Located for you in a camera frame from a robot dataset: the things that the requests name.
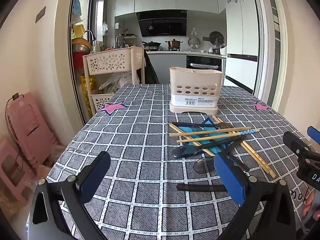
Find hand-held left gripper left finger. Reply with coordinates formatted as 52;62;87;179
27;151;112;240

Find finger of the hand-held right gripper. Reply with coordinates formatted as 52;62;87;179
307;126;320;145
283;131;317;160

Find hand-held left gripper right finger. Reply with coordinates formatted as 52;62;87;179
214;152;304;240

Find dark translucent plastic spoon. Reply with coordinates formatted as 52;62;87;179
177;184;227;192
215;121;237;132
172;136;248;158
194;141;247;174
190;124;251;172

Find blue patterned wooden chopstick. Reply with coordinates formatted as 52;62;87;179
177;129;260;143

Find beige plastic utensil holder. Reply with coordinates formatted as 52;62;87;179
169;67;223;114

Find person's right hand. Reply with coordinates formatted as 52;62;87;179
301;189;320;220

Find grey checked star tablecloth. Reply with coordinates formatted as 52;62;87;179
46;84;320;240

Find pink plastic folding stool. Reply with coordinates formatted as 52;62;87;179
0;136;34;205
6;92;60;170

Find clear plastic bags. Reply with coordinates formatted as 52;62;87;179
99;72;133;93

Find beige plastic storage cart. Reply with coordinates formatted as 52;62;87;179
83;47;145;115

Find black built-in oven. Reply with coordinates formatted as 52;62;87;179
186;56;222;72

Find red container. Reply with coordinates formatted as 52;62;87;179
72;51;87;70

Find black garbage bag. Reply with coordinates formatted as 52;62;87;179
144;52;160;84

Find white refrigerator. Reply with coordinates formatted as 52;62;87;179
223;0;259;95

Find grey base cabinet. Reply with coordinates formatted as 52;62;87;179
146;54;188;84

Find round black rack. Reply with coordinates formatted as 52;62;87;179
209;31;224;47

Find metal bowl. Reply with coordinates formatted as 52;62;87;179
72;38;92;52

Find spice rack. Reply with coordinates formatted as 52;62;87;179
124;34;138;48

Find copper pot with lid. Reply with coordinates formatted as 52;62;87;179
165;39;183;48

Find black wok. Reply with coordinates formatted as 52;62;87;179
142;41;162;49

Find black range hood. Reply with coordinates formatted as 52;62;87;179
137;9;188;37

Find black cord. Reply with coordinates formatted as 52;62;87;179
5;93;25;140

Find wall switch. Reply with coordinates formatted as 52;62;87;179
36;7;47;22

